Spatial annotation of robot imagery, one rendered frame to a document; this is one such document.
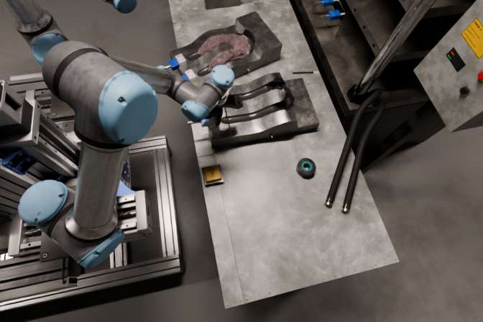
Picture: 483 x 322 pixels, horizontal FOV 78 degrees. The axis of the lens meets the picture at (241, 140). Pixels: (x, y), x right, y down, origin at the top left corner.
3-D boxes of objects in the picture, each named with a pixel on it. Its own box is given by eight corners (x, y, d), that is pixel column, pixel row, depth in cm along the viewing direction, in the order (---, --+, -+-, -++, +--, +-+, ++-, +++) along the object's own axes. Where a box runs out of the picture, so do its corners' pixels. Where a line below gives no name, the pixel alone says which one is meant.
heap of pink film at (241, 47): (210, 75, 143) (210, 64, 136) (194, 49, 149) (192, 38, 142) (256, 55, 149) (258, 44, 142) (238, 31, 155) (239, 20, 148)
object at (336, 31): (333, 38, 167) (345, 13, 152) (318, 4, 178) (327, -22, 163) (412, 26, 175) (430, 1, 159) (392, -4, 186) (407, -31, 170)
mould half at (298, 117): (211, 149, 132) (210, 135, 120) (201, 100, 143) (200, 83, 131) (316, 129, 140) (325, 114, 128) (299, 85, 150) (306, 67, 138)
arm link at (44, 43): (60, 93, 102) (38, 67, 89) (44, 67, 106) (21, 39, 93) (93, 76, 105) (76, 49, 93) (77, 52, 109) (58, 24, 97)
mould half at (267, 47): (193, 96, 144) (191, 83, 134) (170, 59, 153) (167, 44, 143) (279, 59, 157) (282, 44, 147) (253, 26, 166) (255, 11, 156)
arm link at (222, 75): (204, 75, 88) (221, 57, 92) (200, 92, 99) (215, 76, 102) (225, 90, 88) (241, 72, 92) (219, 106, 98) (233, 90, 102)
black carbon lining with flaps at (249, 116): (222, 127, 129) (222, 116, 121) (215, 97, 136) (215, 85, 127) (297, 114, 135) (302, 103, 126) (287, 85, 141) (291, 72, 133)
